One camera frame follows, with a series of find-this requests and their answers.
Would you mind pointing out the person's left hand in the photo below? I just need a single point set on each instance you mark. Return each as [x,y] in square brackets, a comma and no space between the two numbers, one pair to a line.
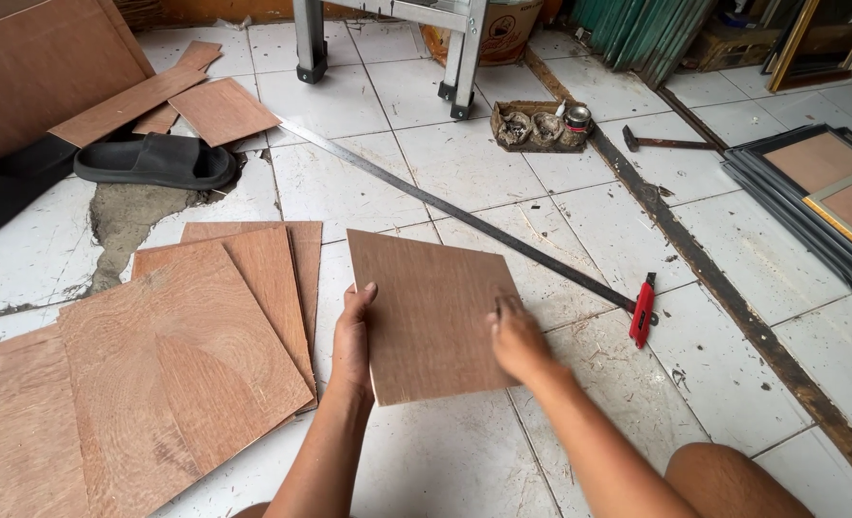
[352,345]

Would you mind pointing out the person's right hand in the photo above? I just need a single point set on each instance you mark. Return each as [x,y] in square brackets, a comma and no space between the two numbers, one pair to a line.
[519,345]

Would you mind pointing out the person's right fingers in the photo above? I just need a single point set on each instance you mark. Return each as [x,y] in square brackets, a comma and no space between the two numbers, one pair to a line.
[506,315]

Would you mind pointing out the small rectangular plywood board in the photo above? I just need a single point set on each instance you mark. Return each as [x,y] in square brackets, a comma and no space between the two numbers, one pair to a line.
[433,316]

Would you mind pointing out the long steel ruler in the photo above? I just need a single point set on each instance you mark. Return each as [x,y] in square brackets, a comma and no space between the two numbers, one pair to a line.
[462,212]

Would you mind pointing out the red utility knife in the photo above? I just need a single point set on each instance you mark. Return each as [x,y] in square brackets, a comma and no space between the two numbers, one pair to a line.
[642,316]

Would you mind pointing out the cardboard tray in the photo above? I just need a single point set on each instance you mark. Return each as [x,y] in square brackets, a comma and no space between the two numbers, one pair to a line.
[533,129]

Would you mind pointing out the small glue can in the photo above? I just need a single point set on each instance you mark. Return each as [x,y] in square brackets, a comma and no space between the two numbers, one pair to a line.
[577,119]

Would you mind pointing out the person's right knee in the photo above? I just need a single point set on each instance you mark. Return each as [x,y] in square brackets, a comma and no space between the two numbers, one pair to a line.
[728,482]

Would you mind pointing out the printed cardboard bucket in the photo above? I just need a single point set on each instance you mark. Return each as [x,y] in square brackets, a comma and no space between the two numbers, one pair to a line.
[498,32]

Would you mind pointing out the aluminium stepladder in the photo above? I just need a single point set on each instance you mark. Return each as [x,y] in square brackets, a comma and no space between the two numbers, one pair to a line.
[397,43]

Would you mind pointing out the stack of green glass panes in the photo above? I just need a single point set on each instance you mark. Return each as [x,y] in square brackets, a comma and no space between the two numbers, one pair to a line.
[634,36]

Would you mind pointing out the stack of dark picture frames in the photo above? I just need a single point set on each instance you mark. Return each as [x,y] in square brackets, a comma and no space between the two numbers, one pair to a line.
[800,187]

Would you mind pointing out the plywood board with round grain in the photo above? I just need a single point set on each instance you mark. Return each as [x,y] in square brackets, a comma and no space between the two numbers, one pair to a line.
[174,374]

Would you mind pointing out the square plywood offcut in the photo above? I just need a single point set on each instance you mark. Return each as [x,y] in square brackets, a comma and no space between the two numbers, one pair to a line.
[224,111]

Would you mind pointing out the black rubber slipper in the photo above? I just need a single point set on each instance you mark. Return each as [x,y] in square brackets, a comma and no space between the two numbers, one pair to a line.
[156,162]
[8,187]

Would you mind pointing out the narrow plywood strip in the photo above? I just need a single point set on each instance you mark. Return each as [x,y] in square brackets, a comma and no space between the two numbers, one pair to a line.
[181,79]

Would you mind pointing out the leaning framed mirrors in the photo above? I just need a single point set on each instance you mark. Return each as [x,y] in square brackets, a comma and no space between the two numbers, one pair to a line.
[821,39]

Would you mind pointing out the long plywood strip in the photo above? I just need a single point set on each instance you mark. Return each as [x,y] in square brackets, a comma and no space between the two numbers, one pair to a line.
[127,106]

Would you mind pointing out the large plywood board with tape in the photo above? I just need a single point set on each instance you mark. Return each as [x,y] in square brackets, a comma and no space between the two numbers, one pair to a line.
[16,432]

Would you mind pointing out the large plywood sheet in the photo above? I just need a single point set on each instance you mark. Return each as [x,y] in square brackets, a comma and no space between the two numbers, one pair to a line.
[44,72]

